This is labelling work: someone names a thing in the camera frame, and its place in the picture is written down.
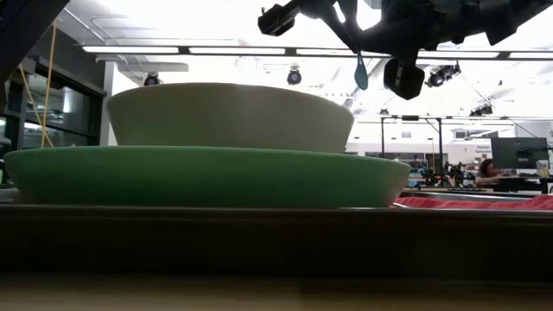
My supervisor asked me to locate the black computer monitor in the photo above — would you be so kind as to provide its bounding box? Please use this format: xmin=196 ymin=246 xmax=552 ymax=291
xmin=491 ymin=136 xmax=551 ymax=170

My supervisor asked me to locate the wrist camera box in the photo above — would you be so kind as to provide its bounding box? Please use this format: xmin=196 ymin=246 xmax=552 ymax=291
xmin=383 ymin=58 xmax=426 ymax=101
xmin=257 ymin=3 xmax=302 ymax=37

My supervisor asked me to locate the brown plastic tray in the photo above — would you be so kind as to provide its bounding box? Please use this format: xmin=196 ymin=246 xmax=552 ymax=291
xmin=0 ymin=187 xmax=553 ymax=280

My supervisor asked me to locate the white round bowl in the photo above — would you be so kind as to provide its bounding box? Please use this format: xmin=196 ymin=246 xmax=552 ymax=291
xmin=106 ymin=82 xmax=355 ymax=155

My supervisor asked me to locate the red cloth napkin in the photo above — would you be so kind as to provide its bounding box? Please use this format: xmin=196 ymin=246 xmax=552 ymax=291
xmin=391 ymin=194 xmax=553 ymax=212

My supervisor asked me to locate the spoon with teal handle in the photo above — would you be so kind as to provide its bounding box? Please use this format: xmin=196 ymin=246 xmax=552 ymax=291
xmin=353 ymin=50 xmax=370 ymax=92

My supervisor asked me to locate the green round plate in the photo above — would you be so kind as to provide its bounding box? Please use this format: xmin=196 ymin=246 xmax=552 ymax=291
xmin=3 ymin=145 xmax=412 ymax=209

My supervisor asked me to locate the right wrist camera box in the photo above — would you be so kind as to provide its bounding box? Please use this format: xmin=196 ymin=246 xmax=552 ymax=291
xmin=383 ymin=58 xmax=426 ymax=101

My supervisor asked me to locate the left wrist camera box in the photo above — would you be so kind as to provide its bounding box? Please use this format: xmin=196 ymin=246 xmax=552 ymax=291
xmin=257 ymin=3 xmax=302 ymax=37

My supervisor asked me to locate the long ceiling light bar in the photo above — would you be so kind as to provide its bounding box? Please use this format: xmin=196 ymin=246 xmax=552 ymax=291
xmin=81 ymin=44 xmax=553 ymax=60

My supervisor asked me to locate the yellow extension cable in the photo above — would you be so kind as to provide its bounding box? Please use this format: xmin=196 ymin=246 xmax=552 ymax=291
xmin=17 ymin=64 xmax=55 ymax=149
xmin=40 ymin=21 xmax=59 ymax=149

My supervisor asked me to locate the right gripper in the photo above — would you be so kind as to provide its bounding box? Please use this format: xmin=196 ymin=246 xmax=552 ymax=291
xmin=359 ymin=0 xmax=437 ymax=64

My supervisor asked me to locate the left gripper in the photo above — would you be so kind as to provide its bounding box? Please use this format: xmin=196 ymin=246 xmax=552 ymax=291
xmin=284 ymin=0 xmax=364 ymax=55

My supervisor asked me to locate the person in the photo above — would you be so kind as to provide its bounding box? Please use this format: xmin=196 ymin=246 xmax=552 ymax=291
xmin=474 ymin=158 xmax=506 ymax=187

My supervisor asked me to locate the black background station frame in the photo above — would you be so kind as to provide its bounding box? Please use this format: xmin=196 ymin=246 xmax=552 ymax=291
xmin=378 ymin=114 xmax=445 ymax=176

